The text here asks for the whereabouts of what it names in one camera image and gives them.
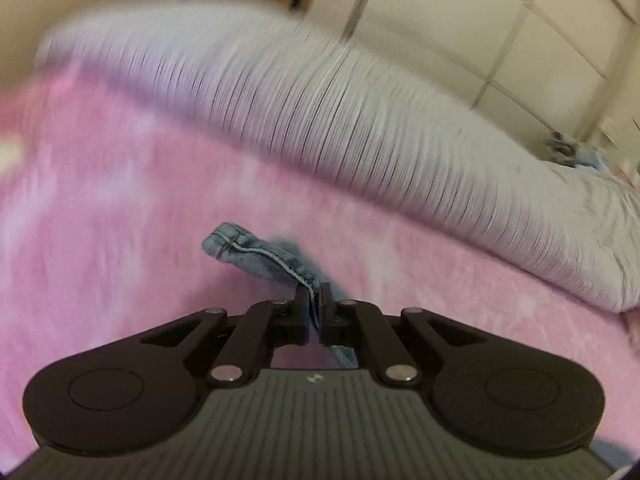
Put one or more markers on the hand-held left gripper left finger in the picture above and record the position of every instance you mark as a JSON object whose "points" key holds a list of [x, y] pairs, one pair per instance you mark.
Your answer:
{"points": [[303, 310]]}

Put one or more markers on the blue denim jeans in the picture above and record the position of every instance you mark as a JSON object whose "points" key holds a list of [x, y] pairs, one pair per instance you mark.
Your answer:
{"points": [[250, 255]]}

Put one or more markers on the white wardrobe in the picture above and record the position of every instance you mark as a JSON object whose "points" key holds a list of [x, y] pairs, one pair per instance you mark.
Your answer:
{"points": [[490, 20]]}

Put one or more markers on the grey ribbed duvet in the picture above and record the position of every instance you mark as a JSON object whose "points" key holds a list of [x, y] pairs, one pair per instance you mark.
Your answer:
{"points": [[350, 110]]}

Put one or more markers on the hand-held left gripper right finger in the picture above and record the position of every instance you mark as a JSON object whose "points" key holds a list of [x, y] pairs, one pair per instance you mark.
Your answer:
{"points": [[326, 312]]}

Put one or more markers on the small grey blue cloth pile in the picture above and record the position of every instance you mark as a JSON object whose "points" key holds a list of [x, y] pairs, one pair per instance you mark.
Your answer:
{"points": [[575, 152]]}

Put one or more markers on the pink fleece blanket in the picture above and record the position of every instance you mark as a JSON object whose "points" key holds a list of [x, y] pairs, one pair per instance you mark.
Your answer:
{"points": [[125, 210]]}

